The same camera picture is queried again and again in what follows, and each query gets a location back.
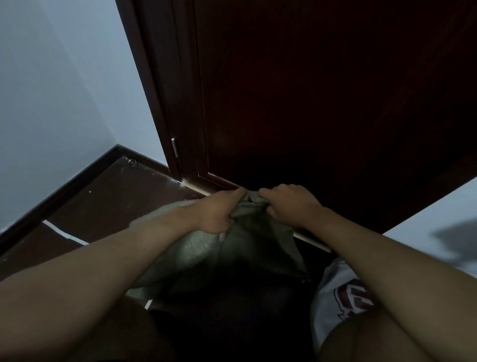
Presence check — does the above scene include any person's left hand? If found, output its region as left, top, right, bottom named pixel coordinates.
left=182, top=187, right=247, bottom=236

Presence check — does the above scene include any person's right hand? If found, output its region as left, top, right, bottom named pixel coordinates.
left=258, top=183, right=325, bottom=230

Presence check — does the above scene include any green woven sack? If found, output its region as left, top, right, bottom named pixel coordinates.
left=128, top=190, right=312, bottom=299

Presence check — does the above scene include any white bag with red print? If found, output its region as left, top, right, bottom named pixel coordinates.
left=310, top=257, right=377, bottom=355

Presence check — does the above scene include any person's right forearm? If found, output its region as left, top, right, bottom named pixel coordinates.
left=309, top=208, right=477, bottom=362

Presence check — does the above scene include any person's left forearm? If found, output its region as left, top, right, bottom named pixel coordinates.
left=0, top=208, right=198, bottom=362

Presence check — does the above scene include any person's right leg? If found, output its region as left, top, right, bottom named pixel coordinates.
left=318, top=305, right=433, bottom=362

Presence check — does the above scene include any person's leg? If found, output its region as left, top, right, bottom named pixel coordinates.
left=318, top=305, right=433, bottom=362
left=67, top=294, right=164, bottom=362

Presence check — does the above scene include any person's left leg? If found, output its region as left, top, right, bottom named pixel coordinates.
left=67, top=294, right=164, bottom=362

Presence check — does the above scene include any dark brown wooden door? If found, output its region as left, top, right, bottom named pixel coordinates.
left=114, top=0, right=209, bottom=183

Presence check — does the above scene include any white floor strip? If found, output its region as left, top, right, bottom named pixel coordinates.
left=41, top=219, right=154, bottom=310

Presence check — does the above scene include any dark baseboard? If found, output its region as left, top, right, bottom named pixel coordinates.
left=0, top=144, right=170, bottom=256

